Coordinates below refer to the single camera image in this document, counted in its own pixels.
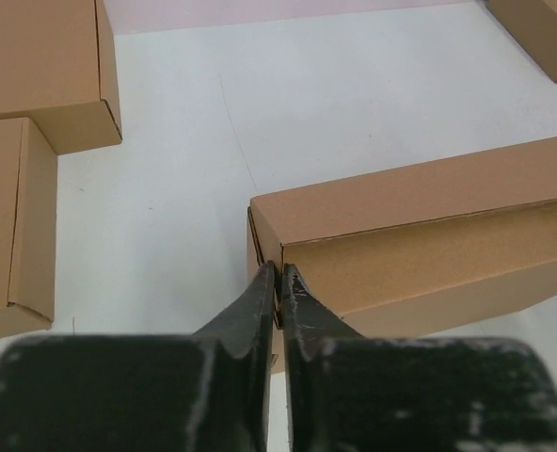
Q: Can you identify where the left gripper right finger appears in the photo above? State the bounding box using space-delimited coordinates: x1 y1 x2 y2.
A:
280 264 557 451

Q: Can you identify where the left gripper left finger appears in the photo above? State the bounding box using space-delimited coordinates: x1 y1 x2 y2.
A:
0 263 275 451

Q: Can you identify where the cardboard box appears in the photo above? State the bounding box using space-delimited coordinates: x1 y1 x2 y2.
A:
486 0 557 83
0 0 122 154
246 132 557 373
0 118 57 338

